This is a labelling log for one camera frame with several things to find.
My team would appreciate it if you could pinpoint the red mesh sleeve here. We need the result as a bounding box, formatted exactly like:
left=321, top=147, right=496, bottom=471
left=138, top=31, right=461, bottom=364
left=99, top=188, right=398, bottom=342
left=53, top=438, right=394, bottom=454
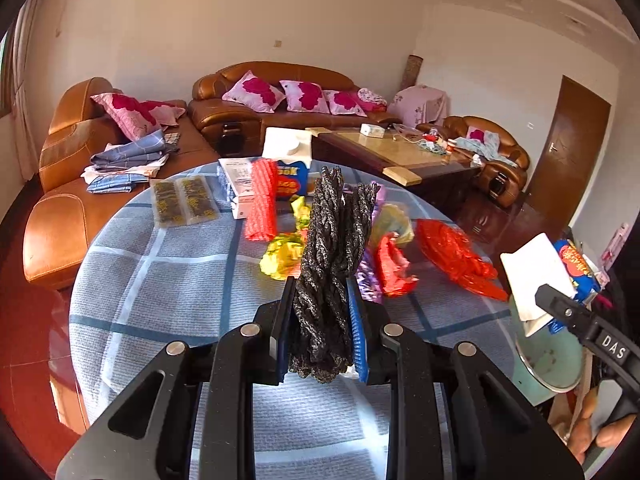
left=244, top=158, right=279, bottom=243

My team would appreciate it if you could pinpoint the pile of small colourful packets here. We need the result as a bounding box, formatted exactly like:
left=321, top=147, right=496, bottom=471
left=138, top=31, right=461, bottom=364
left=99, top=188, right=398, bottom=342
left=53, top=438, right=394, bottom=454
left=417, top=130, right=451, bottom=157

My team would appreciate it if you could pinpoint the clear plastic bag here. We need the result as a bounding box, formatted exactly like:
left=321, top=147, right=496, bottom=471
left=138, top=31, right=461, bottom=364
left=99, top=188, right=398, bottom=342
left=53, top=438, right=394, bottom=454
left=392, top=122, right=426, bottom=144

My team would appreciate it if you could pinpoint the red torn wrapper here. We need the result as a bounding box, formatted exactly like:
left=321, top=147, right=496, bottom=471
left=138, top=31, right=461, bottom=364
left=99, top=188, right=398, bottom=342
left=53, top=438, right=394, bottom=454
left=375, top=232, right=419, bottom=297

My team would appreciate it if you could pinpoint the folded blue striped garment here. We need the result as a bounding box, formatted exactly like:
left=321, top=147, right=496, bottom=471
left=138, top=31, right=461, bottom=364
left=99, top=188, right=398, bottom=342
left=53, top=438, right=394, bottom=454
left=86, top=171, right=151, bottom=195

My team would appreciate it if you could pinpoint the person's right hand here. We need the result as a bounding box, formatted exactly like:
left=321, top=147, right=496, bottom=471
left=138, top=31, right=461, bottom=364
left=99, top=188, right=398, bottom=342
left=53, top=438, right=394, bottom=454
left=567, top=389, right=637, bottom=465

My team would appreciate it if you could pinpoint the pink toy box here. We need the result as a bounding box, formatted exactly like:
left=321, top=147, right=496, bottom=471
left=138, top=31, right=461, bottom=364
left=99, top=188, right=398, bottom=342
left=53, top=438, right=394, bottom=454
left=602, top=224, right=630, bottom=271

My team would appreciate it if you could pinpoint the brown leather armchair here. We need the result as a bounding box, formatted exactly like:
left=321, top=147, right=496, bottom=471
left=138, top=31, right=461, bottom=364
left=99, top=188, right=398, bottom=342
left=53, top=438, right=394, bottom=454
left=417, top=115, right=531, bottom=208

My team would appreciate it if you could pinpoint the blue and white snack box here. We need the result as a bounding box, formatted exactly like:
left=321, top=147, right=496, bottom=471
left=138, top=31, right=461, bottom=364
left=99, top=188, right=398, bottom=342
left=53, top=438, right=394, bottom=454
left=261, top=127, right=314, bottom=197

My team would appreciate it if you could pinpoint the purple wrapper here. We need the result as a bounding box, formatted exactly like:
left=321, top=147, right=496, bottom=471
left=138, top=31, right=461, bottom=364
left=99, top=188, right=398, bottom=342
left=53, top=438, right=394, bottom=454
left=356, top=185, right=387, bottom=306

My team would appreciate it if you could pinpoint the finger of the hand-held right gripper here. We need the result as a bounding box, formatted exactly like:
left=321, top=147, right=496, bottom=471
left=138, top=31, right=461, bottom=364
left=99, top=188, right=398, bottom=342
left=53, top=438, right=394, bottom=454
left=535, top=284, right=608, bottom=348

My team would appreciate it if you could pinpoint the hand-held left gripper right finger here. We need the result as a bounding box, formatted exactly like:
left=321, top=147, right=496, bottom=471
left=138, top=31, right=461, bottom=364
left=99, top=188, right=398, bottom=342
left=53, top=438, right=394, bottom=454
left=347, top=277, right=586, bottom=480

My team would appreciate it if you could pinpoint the folded blue plaid garment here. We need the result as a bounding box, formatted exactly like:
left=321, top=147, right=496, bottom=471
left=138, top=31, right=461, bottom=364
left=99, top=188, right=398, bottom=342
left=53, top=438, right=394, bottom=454
left=90, top=129, right=169, bottom=172

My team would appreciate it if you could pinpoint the brown leather chaise sofa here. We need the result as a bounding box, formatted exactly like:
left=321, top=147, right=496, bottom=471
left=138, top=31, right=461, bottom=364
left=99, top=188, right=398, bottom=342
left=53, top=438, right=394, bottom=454
left=22, top=77, right=221, bottom=291

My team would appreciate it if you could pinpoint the long brown leather sofa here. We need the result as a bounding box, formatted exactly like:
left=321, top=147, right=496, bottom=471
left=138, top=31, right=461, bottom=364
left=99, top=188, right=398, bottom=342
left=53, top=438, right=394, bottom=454
left=187, top=61, right=401, bottom=158

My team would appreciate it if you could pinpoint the light blue garment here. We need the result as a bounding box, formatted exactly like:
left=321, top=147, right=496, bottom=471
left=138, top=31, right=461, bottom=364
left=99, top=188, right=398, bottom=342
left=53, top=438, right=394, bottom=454
left=452, top=130, right=518, bottom=168

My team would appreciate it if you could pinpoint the teal enamel basin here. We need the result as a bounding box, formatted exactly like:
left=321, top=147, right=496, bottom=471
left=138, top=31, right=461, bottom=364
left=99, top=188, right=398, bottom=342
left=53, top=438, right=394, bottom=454
left=510, top=295, right=586, bottom=408

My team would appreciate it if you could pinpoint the small-print pink pillow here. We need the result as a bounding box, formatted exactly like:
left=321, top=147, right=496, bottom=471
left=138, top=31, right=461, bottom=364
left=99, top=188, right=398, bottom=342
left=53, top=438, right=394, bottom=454
left=357, top=87, right=389, bottom=113

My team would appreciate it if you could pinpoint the rolled patterned mat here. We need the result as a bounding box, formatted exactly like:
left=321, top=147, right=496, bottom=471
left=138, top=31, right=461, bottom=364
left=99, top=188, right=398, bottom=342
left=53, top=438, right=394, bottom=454
left=400, top=55, right=423, bottom=92

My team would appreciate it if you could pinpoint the brown wooden door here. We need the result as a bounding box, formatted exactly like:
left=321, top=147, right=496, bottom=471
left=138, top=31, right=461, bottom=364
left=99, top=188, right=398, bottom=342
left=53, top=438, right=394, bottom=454
left=525, top=75, right=612, bottom=231

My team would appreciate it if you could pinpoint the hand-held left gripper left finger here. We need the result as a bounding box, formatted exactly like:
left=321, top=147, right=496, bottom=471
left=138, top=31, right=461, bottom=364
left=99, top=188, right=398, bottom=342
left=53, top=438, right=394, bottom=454
left=55, top=277, right=297, bottom=480

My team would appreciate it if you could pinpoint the pale yellow plastic bag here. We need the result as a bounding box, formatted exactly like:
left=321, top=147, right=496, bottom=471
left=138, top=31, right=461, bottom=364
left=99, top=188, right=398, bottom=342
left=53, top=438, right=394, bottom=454
left=375, top=203, right=416, bottom=248

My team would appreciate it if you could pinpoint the dark wooden coffee table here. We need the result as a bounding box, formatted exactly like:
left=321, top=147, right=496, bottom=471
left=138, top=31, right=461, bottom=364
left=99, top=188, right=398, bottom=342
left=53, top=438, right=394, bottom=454
left=305, top=126, right=483, bottom=221

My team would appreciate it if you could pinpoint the pink floral cloth cover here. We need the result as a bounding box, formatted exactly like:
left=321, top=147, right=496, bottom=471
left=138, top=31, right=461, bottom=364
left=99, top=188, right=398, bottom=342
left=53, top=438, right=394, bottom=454
left=389, top=85, right=449, bottom=127

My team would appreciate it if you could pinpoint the white paper sheet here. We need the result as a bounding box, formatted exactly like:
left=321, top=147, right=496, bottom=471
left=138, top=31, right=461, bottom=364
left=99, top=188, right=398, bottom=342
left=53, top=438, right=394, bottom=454
left=500, top=234, right=578, bottom=337

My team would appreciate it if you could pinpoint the black braided rope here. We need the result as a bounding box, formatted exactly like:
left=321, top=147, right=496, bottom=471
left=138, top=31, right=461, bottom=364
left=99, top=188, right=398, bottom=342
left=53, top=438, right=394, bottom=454
left=289, top=166, right=381, bottom=385

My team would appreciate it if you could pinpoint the white medicine box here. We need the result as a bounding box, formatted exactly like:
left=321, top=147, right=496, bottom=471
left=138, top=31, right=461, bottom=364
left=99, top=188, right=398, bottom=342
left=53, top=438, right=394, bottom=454
left=218, top=157, right=266, bottom=221

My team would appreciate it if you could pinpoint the clear dark snack packet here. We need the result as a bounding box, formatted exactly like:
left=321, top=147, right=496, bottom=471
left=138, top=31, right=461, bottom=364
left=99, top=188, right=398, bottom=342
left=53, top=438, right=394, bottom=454
left=150, top=178, right=190, bottom=229
left=177, top=176, right=222, bottom=224

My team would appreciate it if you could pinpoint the blue plaid tablecloth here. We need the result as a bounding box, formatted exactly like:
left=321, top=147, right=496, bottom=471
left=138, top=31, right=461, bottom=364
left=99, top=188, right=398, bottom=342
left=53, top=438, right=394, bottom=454
left=69, top=160, right=523, bottom=480

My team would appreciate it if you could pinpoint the red plastic bag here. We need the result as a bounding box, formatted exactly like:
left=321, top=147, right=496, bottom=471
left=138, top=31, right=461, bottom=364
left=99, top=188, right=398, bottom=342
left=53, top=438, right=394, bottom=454
left=415, top=219, right=509, bottom=302

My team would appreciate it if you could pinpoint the beige window curtain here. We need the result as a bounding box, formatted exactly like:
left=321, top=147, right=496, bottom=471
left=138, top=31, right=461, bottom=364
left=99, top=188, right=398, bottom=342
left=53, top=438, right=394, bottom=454
left=0, top=0, right=66, bottom=121

